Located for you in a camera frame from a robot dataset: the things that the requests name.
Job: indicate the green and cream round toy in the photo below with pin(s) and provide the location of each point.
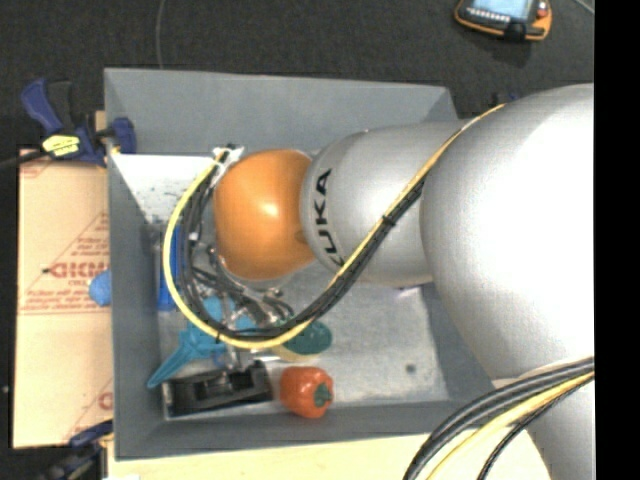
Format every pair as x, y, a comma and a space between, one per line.
314, 339

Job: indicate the teal plastic toy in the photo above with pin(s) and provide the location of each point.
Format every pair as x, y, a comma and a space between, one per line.
192, 348

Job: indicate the orange toy bell pepper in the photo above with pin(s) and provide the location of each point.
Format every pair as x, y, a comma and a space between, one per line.
300, 390

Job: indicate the blue long block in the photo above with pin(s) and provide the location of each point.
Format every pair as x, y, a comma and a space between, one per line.
163, 294

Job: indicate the grey metal bin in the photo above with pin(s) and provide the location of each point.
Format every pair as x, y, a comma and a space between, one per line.
260, 113

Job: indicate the brown cardboard board, red print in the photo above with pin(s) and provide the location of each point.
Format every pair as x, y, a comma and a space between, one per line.
60, 218

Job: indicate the black cylinder on white bracket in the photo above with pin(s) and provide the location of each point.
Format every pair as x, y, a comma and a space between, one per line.
226, 153

